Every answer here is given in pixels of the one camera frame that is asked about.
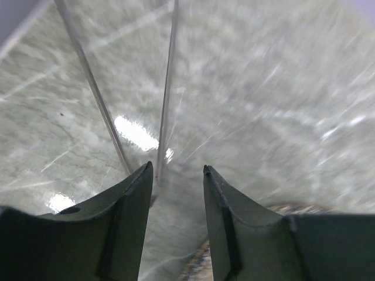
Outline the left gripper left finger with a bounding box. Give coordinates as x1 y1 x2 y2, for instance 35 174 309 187
1 163 153 280

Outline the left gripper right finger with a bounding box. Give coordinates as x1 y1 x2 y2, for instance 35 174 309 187
203 166 374 280

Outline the speckled ceramic plate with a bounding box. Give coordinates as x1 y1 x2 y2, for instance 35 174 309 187
178 203 336 281

